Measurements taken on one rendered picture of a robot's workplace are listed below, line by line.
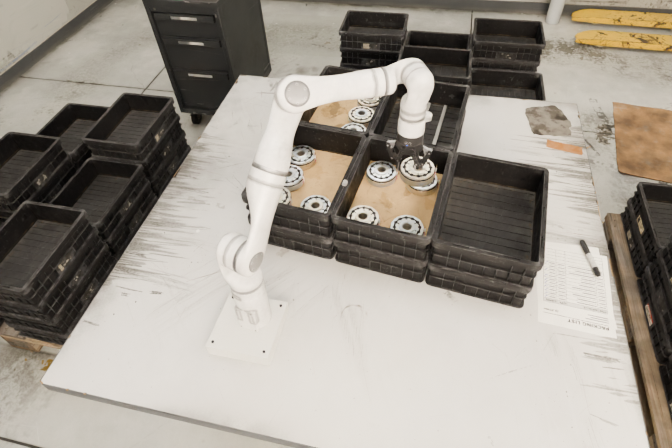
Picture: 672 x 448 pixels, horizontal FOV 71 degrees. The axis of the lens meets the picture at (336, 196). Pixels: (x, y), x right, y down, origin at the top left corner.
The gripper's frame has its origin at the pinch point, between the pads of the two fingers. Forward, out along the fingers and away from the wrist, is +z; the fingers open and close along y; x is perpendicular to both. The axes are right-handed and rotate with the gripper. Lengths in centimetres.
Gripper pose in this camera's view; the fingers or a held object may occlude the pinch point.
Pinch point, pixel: (407, 166)
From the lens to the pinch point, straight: 143.4
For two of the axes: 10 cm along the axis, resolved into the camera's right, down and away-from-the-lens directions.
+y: 9.4, 2.2, -2.6
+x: 3.4, -6.9, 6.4
